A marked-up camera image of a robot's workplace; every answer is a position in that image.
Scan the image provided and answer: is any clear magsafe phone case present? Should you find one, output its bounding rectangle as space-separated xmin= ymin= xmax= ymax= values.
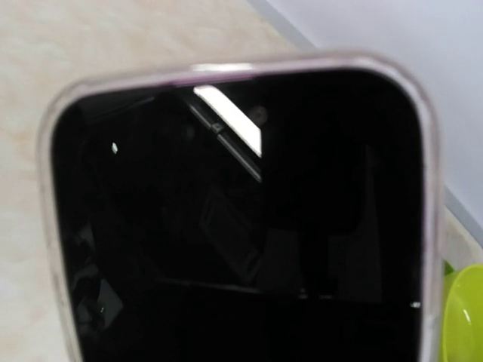
xmin=35 ymin=48 xmax=443 ymax=362

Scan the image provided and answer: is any green bowl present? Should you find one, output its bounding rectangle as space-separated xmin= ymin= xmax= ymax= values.
xmin=439 ymin=264 xmax=482 ymax=362

